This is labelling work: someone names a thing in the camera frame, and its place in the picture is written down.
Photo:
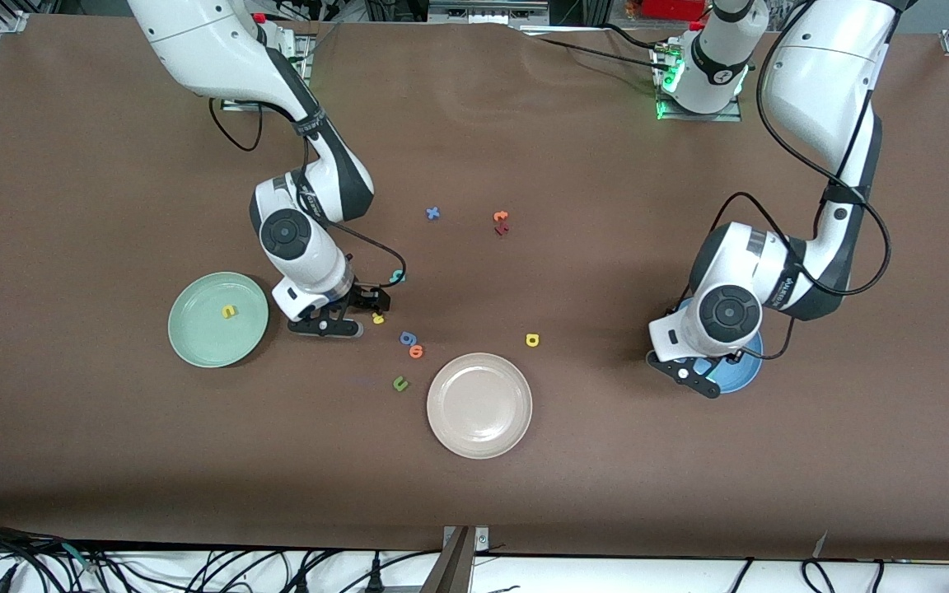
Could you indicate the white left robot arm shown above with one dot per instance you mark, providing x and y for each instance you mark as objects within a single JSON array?
[{"x": 820, "y": 82}]

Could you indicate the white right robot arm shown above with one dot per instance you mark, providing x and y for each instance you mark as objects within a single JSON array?
[{"x": 194, "y": 41}]

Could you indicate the blue plate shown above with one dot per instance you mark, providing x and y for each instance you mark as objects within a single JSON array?
[{"x": 740, "y": 375}]

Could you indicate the blue foam letter g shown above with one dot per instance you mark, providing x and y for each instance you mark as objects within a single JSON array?
[{"x": 408, "y": 338}]

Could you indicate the grey metal device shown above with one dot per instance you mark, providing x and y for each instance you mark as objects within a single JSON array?
[{"x": 487, "y": 10}]

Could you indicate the brown table cover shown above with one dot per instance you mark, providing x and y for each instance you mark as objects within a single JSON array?
[{"x": 474, "y": 123}]

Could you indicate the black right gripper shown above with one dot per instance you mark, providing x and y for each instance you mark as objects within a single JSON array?
[{"x": 366, "y": 295}]

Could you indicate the beige plate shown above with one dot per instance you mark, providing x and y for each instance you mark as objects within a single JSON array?
[{"x": 479, "y": 405}]

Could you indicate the red box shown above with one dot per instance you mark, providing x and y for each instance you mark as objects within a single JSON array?
[{"x": 676, "y": 8}]

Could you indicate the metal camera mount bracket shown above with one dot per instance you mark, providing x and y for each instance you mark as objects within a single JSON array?
[{"x": 458, "y": 560}]

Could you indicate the green plate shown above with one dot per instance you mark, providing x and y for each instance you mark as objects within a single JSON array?
[{"x": 211, "y": 338}]

